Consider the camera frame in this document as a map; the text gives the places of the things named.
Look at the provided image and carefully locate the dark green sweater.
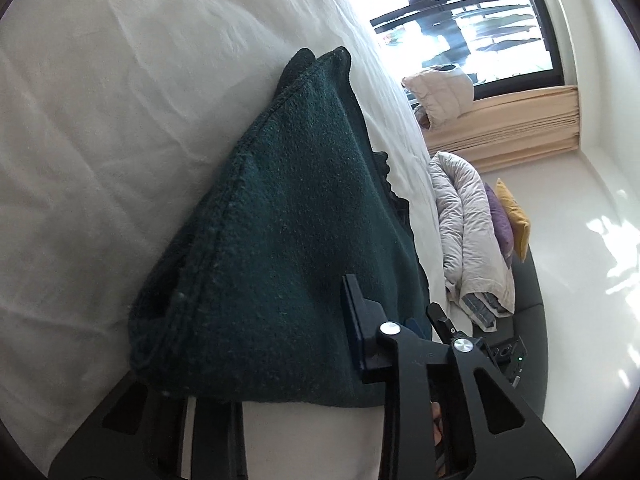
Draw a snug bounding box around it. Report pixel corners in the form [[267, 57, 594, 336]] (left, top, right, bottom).
[[129, 48, 430, 408]]

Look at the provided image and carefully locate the right tan curtain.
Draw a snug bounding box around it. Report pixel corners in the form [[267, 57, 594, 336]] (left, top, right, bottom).
[[423, 86, 580, 172]]

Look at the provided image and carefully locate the dark grey headboard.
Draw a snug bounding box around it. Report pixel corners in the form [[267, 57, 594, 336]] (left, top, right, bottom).
[[473, 250, 548, 417]]

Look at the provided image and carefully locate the folded grey white duvet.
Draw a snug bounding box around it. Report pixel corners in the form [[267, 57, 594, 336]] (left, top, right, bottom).
[[428, 152, 515, 333]]

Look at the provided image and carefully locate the beige puffer jacket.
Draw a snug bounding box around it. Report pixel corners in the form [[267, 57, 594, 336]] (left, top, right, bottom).
[[401, 64, 475, 130]]

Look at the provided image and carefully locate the black framed window door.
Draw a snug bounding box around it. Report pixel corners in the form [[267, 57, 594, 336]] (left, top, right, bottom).
[[352, 0, 565, 99]]

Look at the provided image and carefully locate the yellow pillow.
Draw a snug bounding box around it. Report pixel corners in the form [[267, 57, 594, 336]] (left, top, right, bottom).
[[496, 179, 532, 261]]

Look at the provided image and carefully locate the person's right hand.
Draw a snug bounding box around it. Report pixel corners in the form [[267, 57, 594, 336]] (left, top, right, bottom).
[[431, 402, 446, 478]]

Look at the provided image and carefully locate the white bed sheet mattress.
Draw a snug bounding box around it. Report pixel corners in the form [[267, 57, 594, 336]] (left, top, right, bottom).
[[1, 0, 446, 472]]

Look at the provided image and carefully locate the purple pillow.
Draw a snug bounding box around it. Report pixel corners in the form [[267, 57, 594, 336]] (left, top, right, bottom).
[[484, 183, 514, 266]]

